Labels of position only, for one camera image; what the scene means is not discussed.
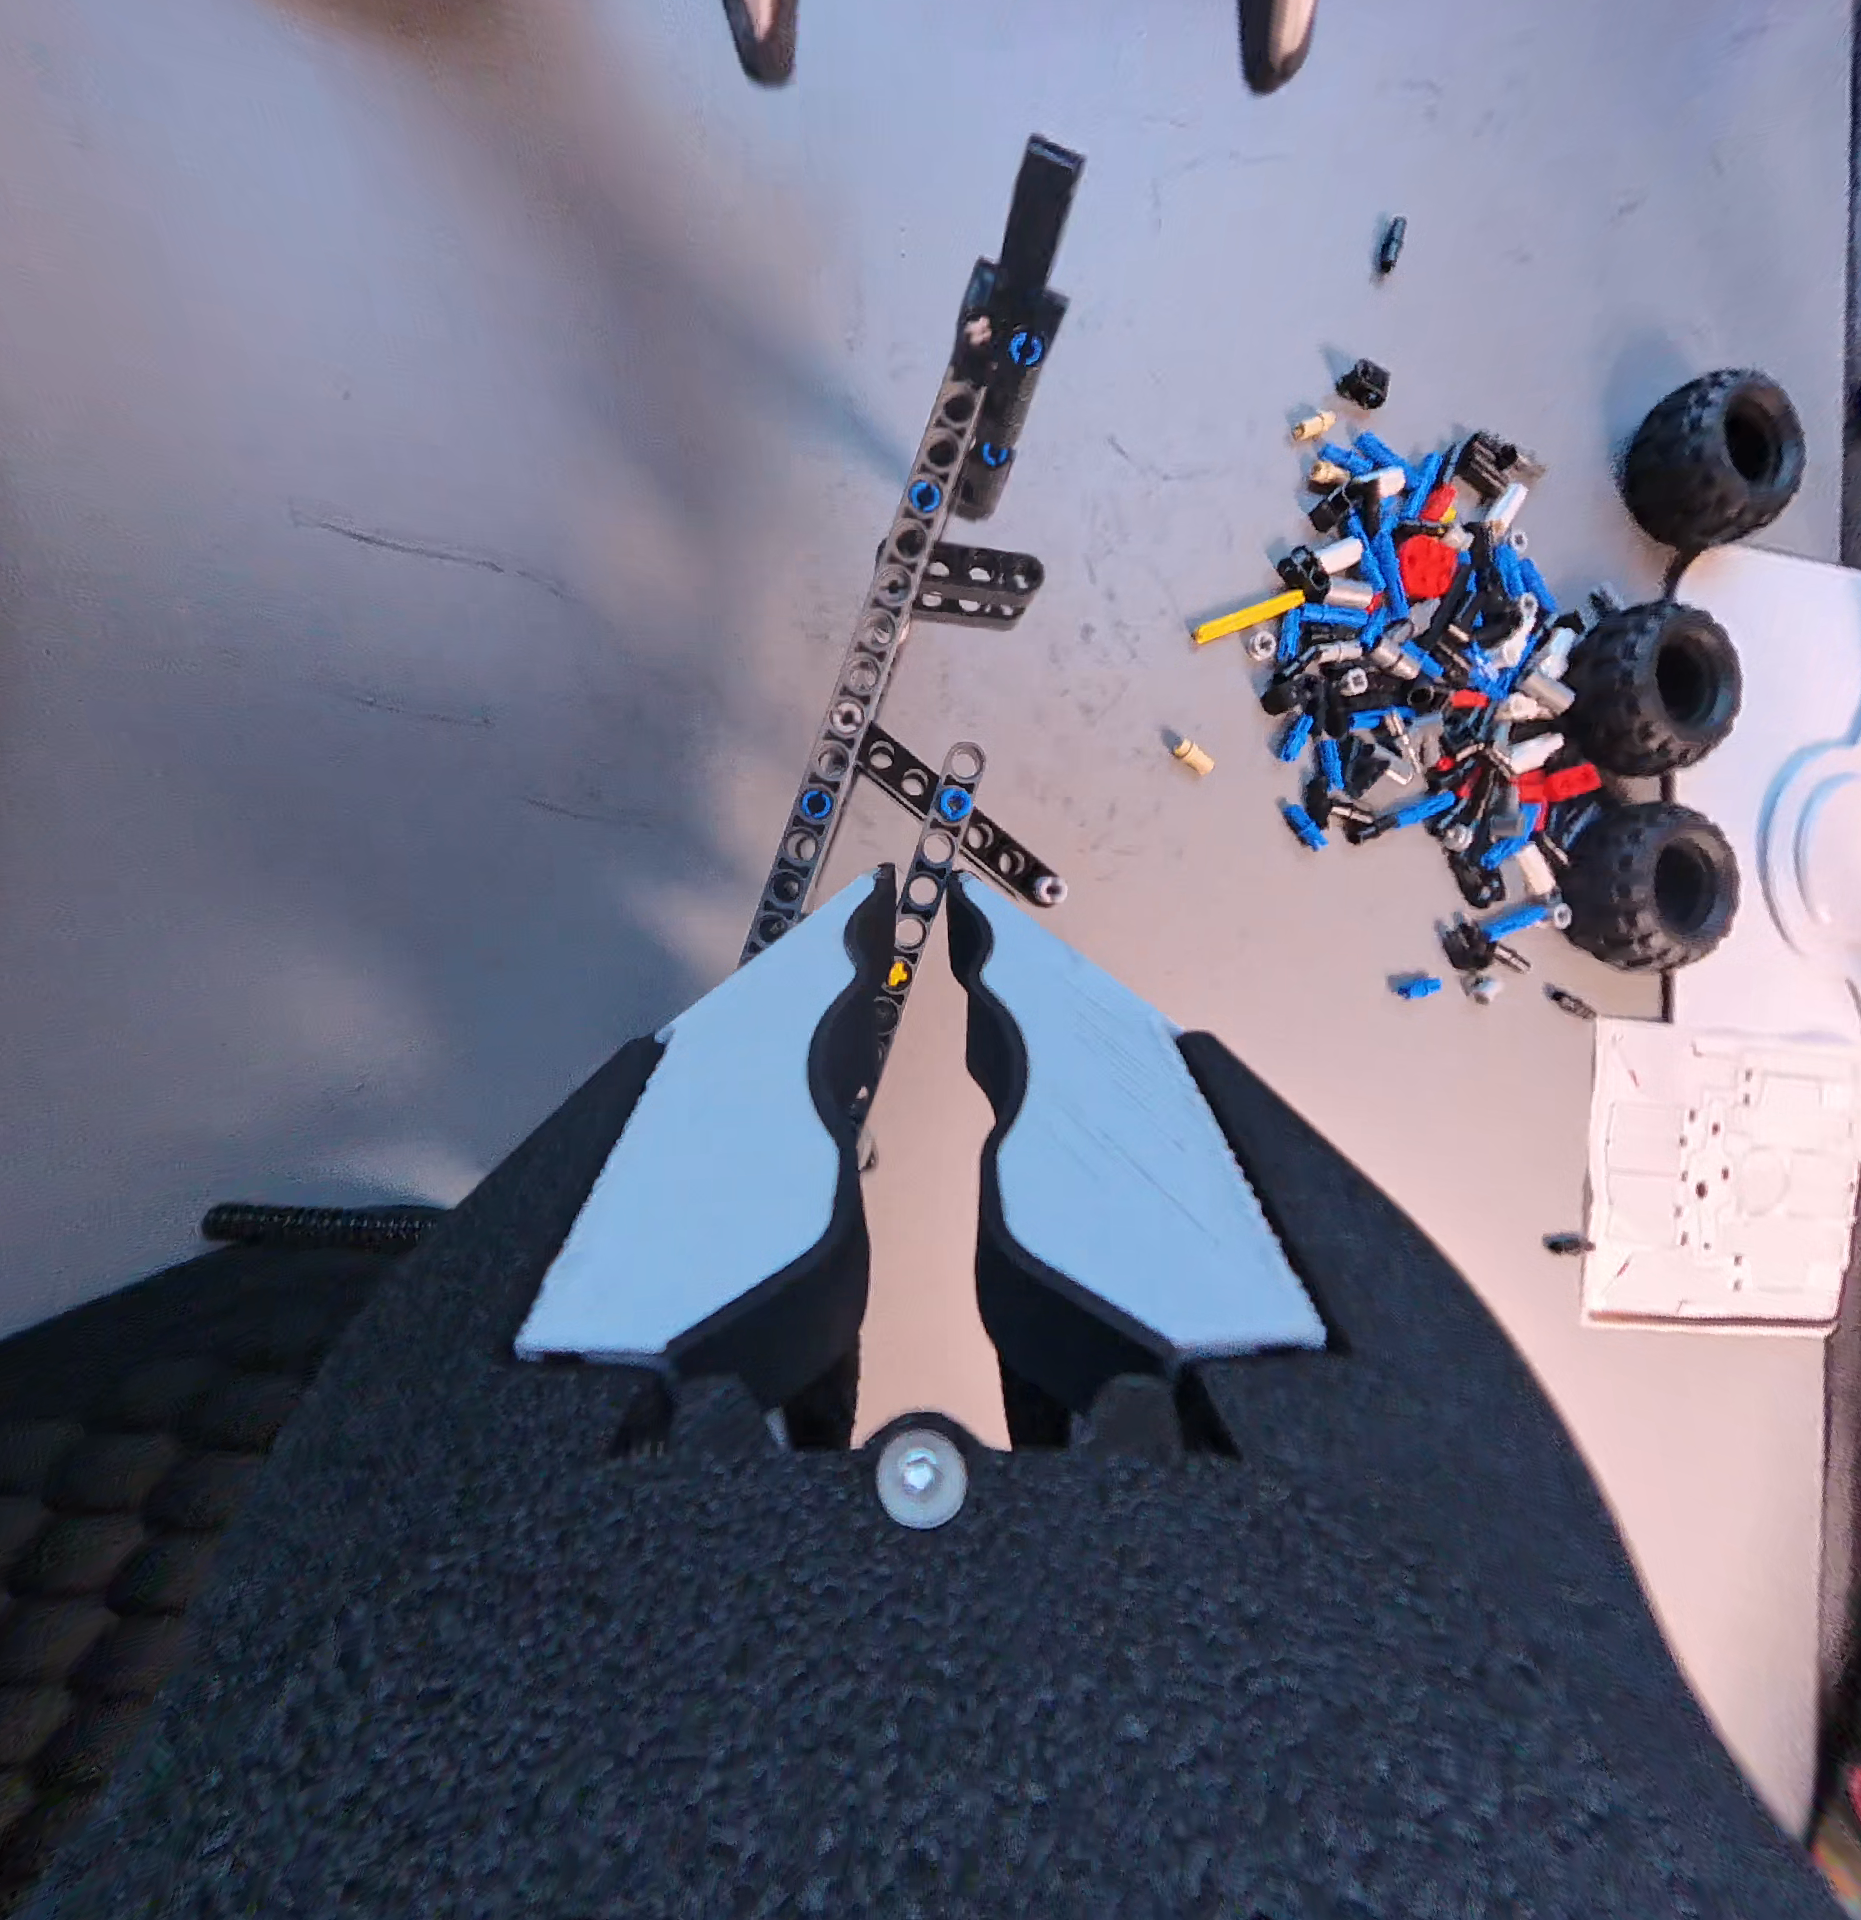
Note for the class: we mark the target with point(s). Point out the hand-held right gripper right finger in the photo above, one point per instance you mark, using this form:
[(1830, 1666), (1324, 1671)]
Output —
[(1140, 1186)]

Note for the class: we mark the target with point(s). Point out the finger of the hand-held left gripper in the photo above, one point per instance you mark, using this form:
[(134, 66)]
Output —
[(762, 39), (1276, 39)]

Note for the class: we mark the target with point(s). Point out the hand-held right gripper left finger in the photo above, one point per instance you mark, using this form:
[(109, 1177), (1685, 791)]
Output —
[(692, 1201)]

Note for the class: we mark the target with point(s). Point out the grey black toy chassis assembly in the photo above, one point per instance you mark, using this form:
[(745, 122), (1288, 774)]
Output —
[(1043, 212)]

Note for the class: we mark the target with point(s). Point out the long dark grey toy beam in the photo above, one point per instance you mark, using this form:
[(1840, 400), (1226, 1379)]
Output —
[(933, 863)]

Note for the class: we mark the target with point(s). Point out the pile of small toy parts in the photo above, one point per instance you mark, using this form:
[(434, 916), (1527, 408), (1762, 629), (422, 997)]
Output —
[(1425, 567)]

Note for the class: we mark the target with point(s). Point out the yellow toy axle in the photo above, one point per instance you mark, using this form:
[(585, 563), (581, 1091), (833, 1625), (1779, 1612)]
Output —
[(1244, 618)]

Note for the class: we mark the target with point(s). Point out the grey desk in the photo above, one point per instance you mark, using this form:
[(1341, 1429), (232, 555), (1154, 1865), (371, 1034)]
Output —
[(422, 374)]

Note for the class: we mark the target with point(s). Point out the black toy connector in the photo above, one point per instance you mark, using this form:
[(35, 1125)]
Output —
[(1367, 383)]

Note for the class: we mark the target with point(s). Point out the tan toy pin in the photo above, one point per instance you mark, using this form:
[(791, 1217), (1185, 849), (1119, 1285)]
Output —
[(1193, 754)]

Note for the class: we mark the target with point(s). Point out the black toy tyre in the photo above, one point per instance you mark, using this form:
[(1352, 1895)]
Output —
[(1606, 902), (1606, 692), (1680, 466)]

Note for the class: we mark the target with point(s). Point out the white sticker sheet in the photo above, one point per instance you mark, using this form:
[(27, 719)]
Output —
[(1724, 1172)]

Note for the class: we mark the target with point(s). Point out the metal book stand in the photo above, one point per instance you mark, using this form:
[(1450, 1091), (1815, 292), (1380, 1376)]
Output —
[(1799, 644)]

